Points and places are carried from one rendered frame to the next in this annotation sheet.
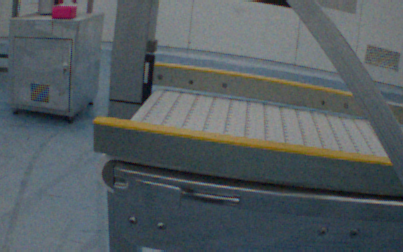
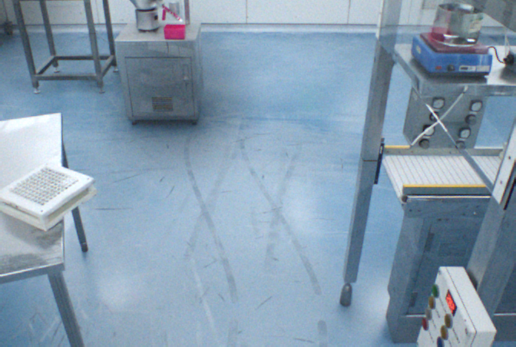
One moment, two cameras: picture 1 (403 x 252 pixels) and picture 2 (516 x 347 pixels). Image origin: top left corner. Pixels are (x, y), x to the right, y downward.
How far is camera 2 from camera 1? 1.43 m
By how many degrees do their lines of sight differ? 12
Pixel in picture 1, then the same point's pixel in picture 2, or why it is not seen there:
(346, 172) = (473, 190)
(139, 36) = (378, 137)
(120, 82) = (368, 153)
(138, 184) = (415, 200)
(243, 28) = not seen: outside the picture
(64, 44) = (183, 61)
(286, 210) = (455, 201)
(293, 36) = not seen: outside the picture
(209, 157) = (435, 190)
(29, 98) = (151, 110)
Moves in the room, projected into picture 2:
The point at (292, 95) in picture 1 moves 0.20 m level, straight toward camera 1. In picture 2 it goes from (438, 151) to (449, 179)
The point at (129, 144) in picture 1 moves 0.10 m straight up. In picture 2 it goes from (414, 190) to (419, 166)
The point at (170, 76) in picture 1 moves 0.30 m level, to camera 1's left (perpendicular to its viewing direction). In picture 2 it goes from (391, 150) to (319, 153)
